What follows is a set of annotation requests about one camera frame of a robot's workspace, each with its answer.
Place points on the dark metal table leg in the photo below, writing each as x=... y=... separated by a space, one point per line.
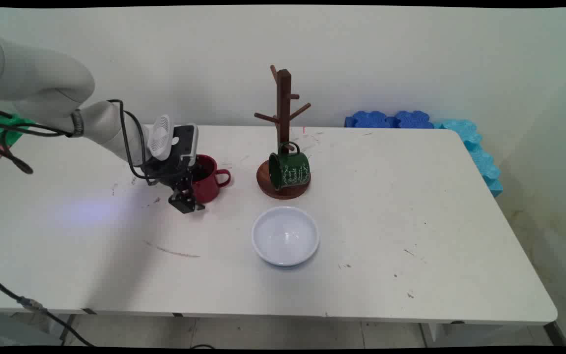
x=555 y=334

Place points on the brown wooden mug tree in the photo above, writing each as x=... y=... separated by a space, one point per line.
x=283 y=108

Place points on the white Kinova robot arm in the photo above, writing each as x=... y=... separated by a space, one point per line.
x=42 y=78

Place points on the white grey wrist camera box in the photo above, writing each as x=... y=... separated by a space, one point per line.
x=165 y=137

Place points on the light blue foam tiles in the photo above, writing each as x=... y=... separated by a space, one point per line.
x=479 y=152

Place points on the dark blue foam tile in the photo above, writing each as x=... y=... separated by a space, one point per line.
x=413 y=119
x=369 y=119

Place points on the white ceramic bowl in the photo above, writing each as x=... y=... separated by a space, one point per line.
x=285 y=236

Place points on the green foam tile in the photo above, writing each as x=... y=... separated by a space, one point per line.
x=3 y=130

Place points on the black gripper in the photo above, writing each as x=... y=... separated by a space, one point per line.
x=167 y=172

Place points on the red enamel mug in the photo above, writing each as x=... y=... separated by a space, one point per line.
x=212 y=189

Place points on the green enamel mug white print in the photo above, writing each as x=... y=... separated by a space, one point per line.
x=290 y=169

